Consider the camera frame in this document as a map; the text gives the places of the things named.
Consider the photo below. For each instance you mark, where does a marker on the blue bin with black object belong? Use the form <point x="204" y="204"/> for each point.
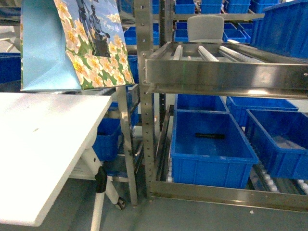
<point x="209" y="148"/>

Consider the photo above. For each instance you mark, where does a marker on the white table frame with caster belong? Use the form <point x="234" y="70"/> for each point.
<point x="89" y="167"/>

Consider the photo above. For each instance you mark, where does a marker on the flower gift bag with robots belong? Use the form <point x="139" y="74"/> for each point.
<point x="72" y="45"/>

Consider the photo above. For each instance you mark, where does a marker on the stainless steel rack frame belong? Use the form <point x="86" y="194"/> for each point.
<point x="278" y="77"/>

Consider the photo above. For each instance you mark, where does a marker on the large blue plastic crate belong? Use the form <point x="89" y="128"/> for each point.
<point x="283" y="29"/>

